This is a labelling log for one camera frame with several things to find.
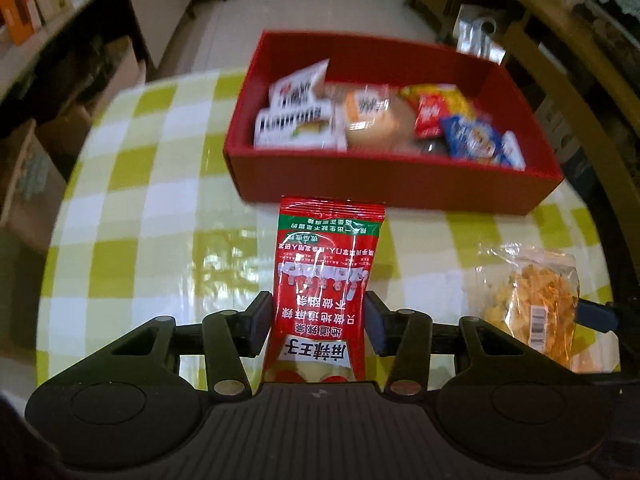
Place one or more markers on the yellow snack packet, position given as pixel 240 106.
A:
pixel 450 97

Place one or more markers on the round bun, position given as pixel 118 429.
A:
pixel 375 127

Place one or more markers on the small red snack packet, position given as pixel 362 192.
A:
pixel 429 117

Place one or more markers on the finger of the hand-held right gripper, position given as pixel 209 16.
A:
pixel 595 316

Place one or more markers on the orange carton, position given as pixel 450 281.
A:
pixel 17 15

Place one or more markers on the silver foil bag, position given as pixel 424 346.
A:
pixel 477 35

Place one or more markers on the grey low cabinet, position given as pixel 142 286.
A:
pixel 160 5

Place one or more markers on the green checked tablecloth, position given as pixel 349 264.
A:
pixel 150 210

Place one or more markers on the open cardboard box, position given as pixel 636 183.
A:
pixel 100 105

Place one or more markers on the cardboard box with teal tape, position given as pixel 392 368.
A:
pixel 25 185

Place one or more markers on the blue biscuit packet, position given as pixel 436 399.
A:
pixel 475 140

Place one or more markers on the red spicy strip packet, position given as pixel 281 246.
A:
pixel 320 270

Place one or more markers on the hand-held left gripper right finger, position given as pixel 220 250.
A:
pixel 375 325

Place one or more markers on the white packet with green print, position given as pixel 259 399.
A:
pixel 290 127

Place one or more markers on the white packet with red print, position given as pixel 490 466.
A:
pixel 295 90

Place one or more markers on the red cardboard box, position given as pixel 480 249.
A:
pixel 380 185

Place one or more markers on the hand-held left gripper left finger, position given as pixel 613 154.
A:
pixel 259 327

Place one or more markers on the clear packet of orange crisps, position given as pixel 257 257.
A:
pixel 530 300

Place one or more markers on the curved wooden chair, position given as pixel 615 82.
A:
pixel 565 85

